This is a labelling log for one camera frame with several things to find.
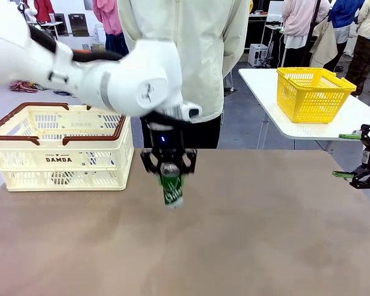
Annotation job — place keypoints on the yellow plastic basket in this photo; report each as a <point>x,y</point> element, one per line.
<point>314,95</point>

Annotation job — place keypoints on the patterned brown cloth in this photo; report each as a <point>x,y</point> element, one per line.
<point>21,86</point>

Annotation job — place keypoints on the bystander in camouflage trousers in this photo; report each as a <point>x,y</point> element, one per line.
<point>368,46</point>

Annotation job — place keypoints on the bystander in blue jacket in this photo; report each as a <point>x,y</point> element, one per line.
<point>345,15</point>

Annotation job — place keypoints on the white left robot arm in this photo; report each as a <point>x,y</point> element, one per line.
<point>126,86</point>

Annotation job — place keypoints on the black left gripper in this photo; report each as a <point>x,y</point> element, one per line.
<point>166,142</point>

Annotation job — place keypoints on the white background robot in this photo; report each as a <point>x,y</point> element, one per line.
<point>29,9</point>

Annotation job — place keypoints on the white computer case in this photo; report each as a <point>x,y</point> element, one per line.
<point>258,55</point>

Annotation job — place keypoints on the person in cream jacket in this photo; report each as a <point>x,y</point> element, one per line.
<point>203,46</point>

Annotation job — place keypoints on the white side table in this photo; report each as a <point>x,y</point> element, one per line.
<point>265,89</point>

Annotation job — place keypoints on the blue Pocari drink can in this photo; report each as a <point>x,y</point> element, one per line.
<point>89,161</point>
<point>59,179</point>

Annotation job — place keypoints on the beige hanging coat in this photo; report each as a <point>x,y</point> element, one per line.
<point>323,43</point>

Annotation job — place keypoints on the bystander in pink hoodie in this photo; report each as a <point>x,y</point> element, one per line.
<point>108,15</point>

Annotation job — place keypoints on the black wall board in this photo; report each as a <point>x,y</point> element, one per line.
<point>77,24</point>

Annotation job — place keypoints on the bystander in pale pink jacket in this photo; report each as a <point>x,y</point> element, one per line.
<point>302,18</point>

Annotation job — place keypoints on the bystander in yellow jacket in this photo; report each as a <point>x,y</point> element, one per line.
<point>250,6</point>

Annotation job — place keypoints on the green cider drink can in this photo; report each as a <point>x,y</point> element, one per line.
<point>172,191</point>

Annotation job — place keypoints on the bystander in red jacket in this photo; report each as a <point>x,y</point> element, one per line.
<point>44,9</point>

